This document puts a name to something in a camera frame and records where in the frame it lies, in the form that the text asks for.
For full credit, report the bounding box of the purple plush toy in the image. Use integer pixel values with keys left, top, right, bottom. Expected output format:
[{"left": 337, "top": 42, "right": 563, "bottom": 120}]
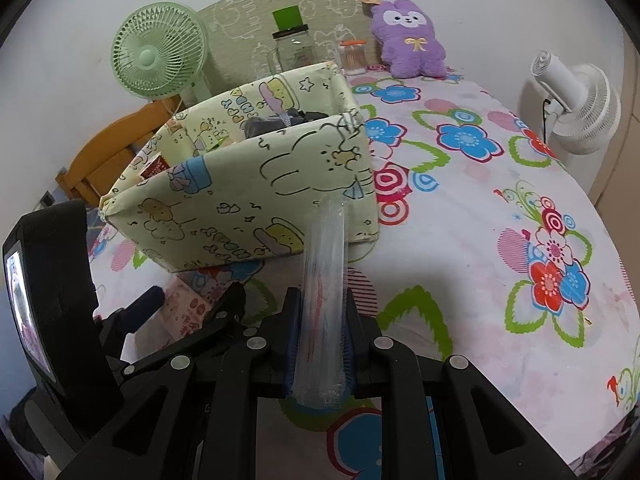
[{"left": 370, "top": 0, "right": 448, "bottom": 80}]

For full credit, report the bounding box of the pink printed packet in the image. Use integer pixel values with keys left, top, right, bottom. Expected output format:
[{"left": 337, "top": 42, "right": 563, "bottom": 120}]
[{"left": 162, "top": 272, "right": 226, "bottom": 338}]

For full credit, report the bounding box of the clear container with orange lid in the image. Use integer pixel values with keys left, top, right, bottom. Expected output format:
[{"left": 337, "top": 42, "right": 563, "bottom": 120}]
[{"left": 339, "top": 40, "right": 368, "bottom": 77}]

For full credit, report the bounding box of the green desk fan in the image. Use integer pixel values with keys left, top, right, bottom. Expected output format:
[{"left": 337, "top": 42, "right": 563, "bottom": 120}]
[{"left": 111, "top": 2, "right": 213, "bottom": 106}]

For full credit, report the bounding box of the glass jar with green lid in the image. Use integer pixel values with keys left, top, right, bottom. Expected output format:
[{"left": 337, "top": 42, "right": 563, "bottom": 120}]
[{"left": 271, "top": 6, "right": 318, "bottom": 73}]

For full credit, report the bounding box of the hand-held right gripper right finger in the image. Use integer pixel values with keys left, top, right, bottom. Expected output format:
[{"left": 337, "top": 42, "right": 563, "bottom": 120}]
[{"left": 342, "top": 290, "right": 581, "bottom": 480}]

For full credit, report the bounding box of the clear plastic pack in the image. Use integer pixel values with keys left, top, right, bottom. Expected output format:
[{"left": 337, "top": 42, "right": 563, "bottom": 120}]
[{"left": 292, "top": 199, "right": 351, "bottom": 408}]

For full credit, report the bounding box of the wooden chair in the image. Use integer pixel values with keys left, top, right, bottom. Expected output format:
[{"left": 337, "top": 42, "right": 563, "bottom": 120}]
[{"left": 55, "top": 97, "right": 188, "bottom": 208}]

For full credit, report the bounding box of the red printed packet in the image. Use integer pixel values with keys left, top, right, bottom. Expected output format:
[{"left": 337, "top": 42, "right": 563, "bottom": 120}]
[{"left": 140, "top": 156, "right": 171, "bottom": 180}]

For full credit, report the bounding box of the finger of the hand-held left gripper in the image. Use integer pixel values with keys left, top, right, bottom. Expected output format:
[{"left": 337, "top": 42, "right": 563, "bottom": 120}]
[
  {"left": 92, "top": 285, "right": 166, "bottom": 356},
  {"left": 165, "top": 282, "right": 247, "bottom": 356}
]

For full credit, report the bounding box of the yellow cartoon printed storage box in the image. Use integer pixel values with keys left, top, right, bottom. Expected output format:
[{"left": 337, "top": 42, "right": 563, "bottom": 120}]
[{"left": 99, "top": 60, "right": 380, "bottom": 275}]

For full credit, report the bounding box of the green printed board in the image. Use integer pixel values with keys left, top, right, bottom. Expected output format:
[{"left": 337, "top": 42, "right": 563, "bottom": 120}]
[{"left": 196, "top": 0, "right": 373, "bottom": 81}]

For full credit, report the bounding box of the white desk fan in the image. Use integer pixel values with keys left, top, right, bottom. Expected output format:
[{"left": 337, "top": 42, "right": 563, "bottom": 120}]
[{"left": 530, "top": 49, "right": 622, "bottom": 155}]

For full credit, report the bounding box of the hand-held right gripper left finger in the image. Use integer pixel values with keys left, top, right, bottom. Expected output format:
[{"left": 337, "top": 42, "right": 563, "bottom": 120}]
[{"left": 55, "top": 287, "right": 306, "bottom": 480}]

